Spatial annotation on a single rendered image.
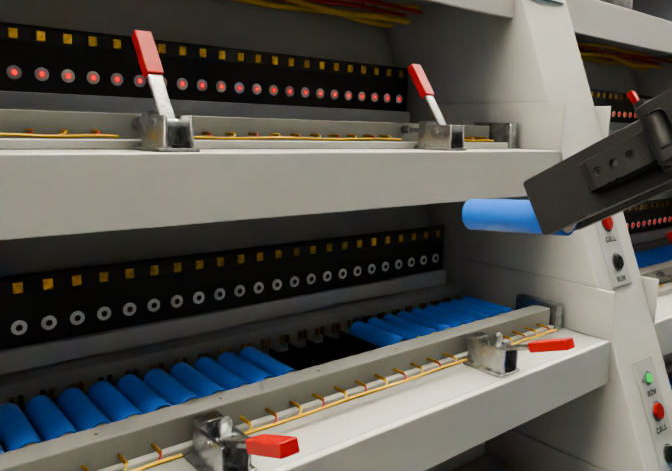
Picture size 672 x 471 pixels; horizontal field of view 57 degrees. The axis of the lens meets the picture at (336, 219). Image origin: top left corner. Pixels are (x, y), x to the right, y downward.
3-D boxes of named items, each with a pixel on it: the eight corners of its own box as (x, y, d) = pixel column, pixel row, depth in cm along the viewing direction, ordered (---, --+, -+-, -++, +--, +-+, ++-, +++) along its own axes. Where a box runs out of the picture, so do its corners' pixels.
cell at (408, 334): (378, 333, 62) (426, 352, 57) (364, 336, 61) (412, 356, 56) (379, 315, 62) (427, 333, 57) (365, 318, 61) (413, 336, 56)
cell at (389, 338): (363, 337, 61) (411, 356, 56) (349, 340, 60) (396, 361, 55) (363, 319, 61) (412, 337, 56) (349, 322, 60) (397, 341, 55)
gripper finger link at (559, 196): (684, 176, 27) (677, 176, 26) (551, 234, 32) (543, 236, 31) (655, 115, 28) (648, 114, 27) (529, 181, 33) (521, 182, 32)
